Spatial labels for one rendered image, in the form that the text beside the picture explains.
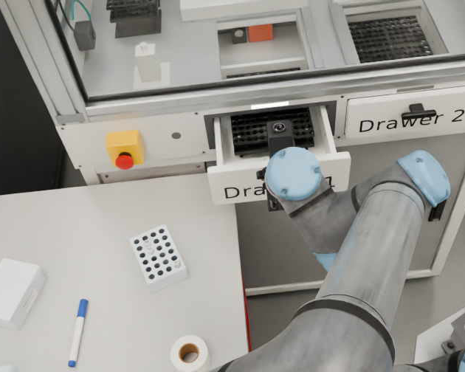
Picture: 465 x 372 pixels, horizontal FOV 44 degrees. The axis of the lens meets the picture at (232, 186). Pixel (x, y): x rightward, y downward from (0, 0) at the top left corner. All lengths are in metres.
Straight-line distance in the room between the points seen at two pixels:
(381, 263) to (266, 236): 1.11
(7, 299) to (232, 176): 0.51
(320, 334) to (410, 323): 1.55
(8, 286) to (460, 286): 1.47
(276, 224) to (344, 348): 1.18
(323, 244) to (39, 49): 0.66
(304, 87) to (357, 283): 0.74
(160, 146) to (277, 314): 0.88
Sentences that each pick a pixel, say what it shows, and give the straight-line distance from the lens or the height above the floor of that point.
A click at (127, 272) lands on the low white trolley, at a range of 1.25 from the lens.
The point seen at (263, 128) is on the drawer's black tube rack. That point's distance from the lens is 1.25.
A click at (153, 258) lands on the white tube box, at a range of 1.22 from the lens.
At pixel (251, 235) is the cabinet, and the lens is 1.66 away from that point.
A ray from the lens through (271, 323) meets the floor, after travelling 1.98.
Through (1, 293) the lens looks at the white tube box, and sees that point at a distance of 1.26.
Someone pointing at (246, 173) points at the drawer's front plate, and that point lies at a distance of 1.16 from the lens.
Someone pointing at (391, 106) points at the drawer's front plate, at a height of 0.91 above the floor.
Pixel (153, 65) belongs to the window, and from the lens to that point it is 1.19.
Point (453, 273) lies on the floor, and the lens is 2.14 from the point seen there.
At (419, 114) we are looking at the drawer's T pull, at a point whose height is 0.91.
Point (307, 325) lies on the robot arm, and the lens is 0.49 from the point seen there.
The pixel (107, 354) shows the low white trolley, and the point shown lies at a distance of 1.18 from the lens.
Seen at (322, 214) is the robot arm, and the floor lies 1.14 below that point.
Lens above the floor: 1.80
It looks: 52 degrees down
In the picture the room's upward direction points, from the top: 8 degrees counter-clockwise
